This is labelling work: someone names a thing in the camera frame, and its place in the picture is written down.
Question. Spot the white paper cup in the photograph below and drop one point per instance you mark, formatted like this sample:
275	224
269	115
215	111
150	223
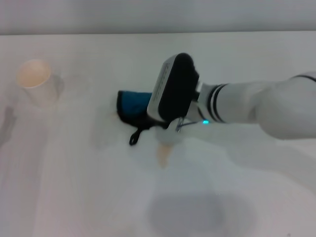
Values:
37	81

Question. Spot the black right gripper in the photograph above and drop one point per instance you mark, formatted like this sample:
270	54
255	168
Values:
159	124

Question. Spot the brown liquid stain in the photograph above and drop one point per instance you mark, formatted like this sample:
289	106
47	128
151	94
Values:
163	154

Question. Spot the blue rag with black trim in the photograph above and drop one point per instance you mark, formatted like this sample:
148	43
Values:
133	103

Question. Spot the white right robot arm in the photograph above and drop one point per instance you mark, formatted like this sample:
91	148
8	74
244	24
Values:
259	106

